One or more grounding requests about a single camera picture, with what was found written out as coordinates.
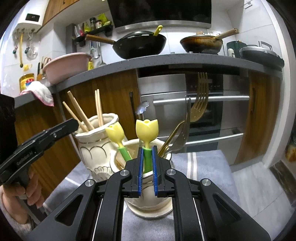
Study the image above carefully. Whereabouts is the pink white dish cloth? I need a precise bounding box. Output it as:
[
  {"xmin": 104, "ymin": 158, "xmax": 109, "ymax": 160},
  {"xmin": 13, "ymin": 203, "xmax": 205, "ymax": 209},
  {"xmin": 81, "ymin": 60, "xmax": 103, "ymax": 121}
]
[{"xmin": 20, "ymin": 81, "xmax": 54, "ymax": 107}]

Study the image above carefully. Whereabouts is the brown frying pan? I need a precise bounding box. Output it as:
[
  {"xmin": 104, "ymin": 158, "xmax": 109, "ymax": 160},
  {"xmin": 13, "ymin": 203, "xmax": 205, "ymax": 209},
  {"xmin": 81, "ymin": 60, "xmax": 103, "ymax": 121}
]
[{"xmin": 180, "ymin": 28, "xmax": 239, "ymax": 55}]

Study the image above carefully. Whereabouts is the yellow spatula in wok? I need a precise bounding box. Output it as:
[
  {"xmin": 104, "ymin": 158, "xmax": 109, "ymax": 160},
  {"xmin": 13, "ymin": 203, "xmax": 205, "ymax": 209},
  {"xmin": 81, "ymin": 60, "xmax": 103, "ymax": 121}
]
[{"xmin": 153, "ymin": 25, "xmax": 163, "ymax": 37}]

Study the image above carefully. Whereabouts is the person's left hand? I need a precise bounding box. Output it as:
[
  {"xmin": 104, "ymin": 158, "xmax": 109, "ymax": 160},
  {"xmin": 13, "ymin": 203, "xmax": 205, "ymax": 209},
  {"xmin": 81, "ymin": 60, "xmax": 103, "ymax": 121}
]
[{"xmin": 1, "ymin": 172, "xmax": 45, "ymax": 224}]

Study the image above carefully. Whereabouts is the pink plastic basin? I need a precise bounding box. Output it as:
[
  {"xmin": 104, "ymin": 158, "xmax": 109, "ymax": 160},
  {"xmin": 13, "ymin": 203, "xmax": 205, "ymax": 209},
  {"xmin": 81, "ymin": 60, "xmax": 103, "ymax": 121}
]
[{"xmin": 43, "ymin": 52, "xmax": 92, "ymax": 85}]

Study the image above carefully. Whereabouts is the grey kitchen countertop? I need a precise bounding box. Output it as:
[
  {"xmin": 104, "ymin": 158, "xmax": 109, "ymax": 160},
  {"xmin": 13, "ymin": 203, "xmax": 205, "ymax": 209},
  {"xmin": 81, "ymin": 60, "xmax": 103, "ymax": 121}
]
[{"xmin": 14, "ymin": 53, "xmax": 284, "ymax": 108}]

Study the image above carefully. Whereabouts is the white water heater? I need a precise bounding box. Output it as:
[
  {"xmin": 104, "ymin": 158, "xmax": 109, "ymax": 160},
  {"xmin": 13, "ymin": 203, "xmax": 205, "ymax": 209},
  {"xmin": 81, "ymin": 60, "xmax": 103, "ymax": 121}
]
[{"xmin": 14, "ymin": 0, "xmax": 49, "ymax": 33}]

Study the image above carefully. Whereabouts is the small silver spoon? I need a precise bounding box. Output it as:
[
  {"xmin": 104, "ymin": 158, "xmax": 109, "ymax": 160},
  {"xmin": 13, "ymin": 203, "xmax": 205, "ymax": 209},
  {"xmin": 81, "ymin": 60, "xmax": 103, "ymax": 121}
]
[{"xmin": 135, "ymin": 101, "xmax": 149, "ymax": 121}]

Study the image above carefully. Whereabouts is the black wall spice rack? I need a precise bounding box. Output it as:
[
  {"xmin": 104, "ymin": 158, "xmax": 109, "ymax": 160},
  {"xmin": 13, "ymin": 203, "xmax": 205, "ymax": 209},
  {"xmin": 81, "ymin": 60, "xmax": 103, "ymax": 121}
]
[{"xmin": 71, "ymin": 13, "xmax": 113, "ymax": 47}]

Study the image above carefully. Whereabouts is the silver fork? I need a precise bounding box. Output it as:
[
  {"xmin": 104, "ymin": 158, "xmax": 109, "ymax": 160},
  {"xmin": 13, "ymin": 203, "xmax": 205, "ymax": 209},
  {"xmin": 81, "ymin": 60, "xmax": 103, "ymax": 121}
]
[{"xmin": 165, "ymin": 96, "xmax": 191, "ymax": 154}]

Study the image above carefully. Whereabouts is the white ceramic utensil holder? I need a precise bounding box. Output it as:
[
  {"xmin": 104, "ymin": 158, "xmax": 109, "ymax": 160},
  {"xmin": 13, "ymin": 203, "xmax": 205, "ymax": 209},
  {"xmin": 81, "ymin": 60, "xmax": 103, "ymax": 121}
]
[{"xmin": 73, "ymin": 113, "xmax": 173, "ymax": 218}]

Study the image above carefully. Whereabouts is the black range hood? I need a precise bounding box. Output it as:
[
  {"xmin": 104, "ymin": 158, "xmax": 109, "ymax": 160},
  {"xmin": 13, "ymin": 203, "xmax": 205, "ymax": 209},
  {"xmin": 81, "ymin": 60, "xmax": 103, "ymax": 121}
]
[{"xmin": 107, "ymin": 0, "xmax": 212, "ymax": 31}]

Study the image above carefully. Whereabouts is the yellow cooking oil bottle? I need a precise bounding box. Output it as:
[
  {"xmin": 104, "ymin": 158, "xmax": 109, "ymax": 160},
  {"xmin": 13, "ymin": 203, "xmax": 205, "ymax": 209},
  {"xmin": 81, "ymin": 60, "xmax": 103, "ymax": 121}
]
[{"xmin": 19, "ymin": 64, "xmax": 35, "ymax": 92}]

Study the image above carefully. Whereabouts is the green yellow tulip spoon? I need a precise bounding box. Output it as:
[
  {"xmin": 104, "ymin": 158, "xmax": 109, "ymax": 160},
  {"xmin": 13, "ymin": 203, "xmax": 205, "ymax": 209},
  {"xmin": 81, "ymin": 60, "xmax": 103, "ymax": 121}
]
[{"xmin": 105, "ymin": 121, "xmax": 133, "ymax": 163}]

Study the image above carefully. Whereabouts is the dark green kettle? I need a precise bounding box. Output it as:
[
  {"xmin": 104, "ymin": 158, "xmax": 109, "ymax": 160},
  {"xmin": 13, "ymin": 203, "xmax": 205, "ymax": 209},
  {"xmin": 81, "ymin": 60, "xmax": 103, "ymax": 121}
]
[{"xmin": 226, "ymin": 41, "xmax": 247, "ymax": 58}]

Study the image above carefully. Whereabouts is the gold fork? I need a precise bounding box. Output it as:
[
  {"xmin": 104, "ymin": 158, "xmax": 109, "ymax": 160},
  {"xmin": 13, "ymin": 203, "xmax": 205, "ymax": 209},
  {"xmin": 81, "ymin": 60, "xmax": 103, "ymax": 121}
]
[{"xmin": 158, "ymin": 72, "xmax": 209, "ymax": 157}]

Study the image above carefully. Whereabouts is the built-in steel oven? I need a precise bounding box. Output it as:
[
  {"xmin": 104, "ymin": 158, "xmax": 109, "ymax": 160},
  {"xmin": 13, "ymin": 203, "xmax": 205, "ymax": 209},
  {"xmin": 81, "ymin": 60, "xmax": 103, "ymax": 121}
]
[{"xmin": 138, "ymin": 67, "xmax": 249, "ymax": 165}]

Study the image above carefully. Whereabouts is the black wok wooden handle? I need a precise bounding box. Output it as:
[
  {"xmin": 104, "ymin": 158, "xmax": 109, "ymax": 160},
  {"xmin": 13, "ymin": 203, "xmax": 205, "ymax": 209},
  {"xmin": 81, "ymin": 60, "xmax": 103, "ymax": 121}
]
[{"xmin": 85, "ymin": 31, "xmax": 167, "ymax": 60}]

